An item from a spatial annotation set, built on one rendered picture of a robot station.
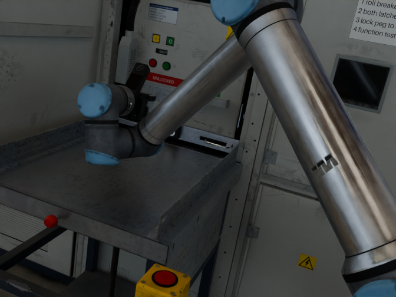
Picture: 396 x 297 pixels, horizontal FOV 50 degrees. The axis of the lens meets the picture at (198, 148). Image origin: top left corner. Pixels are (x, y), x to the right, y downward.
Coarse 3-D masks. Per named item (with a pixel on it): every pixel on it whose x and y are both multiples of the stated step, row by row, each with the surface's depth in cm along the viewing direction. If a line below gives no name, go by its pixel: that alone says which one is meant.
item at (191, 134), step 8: (136, 120) 177; (184, 128) 171; (192, 128) 169; (184, 136) 171; (192, 136) 170; (200, 136) 169; (208, 136) 168; (216, 136) 167; (224, 136) 166; (200, 144) 170; (208, 144) 169; (224, 144) 166; (232, 144) 165
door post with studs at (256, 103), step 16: (256, 80) 153; (256, 96) 154; (256, 112) 155; (256, 128) 157; (240, 144) 159; (256, 144) 158; (240, 160) 163; (240, 176) 164; (240, 192) 166; (240, 208) 167; (224, 256) 175; (224, 272) 177; (224, 288) 179
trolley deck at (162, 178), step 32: (64, 160) 138; (128, 160) 147; (160, 160) 152; (192, 160) 158; (0, 192) 116; (32, 192) 115; (64, 192) 118; (96, 192) 121; (128, 192) 124; (160, 192) 128; (224, 192) 143; (64, 224) 111; (96, 224) 107; (128, 224) 107; (192, 224) 116; (160, 256) 103
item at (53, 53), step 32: (0, 0) 129; (32, 0) 138; (64, 0) 150; (96, 0) 163; (0, 32) 130; (32, 32) 140; (64, 32) 152; (96, 32) 168; (0, 64) 135; (32, 64) 146; (64, 64) 158; (96, 64) 173; (0, 96) 139; (32, 96) 150; (64, 96) 163; (0, 128) 142; (32, 128) 154
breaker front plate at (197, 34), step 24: (144, 0) 164; (168, 0) 161; (144, 24) 167; (168, 24) 163; (192, 24) 160; (216, 24) 157; (144, 48) 169; (168, 48) 166; (192, 48) 162; (216, 48) 159; (168, 72) 168; (240, 96) 161; (192, 120) 170; (216, 120) 166
